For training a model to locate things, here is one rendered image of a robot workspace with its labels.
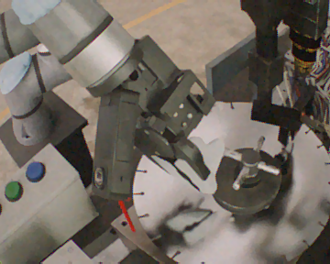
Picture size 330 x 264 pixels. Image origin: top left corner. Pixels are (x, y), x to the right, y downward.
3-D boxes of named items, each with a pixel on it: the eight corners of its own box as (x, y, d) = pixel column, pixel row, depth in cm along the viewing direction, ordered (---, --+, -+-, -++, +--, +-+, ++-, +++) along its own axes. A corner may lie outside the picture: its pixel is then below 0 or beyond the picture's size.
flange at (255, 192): (280, 209, 47) (283, 201, 45) (206, 212, 49) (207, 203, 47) (280, 151, 54) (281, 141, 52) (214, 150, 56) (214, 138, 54)
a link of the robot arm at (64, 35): (56, -36, 35) (60, -48, 27) (105, 16, 40) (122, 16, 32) (9, 6, 34) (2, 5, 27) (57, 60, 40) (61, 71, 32)
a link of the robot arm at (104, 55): (77, 58, 31) (51, 70, 38) (106, 90, 34) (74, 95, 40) (126, 10, 34) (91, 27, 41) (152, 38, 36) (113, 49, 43)
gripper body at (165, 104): (221, 105, 43) (158, 29, 37) (183, 167, 39) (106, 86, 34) (179, 105, 49) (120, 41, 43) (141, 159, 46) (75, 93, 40)
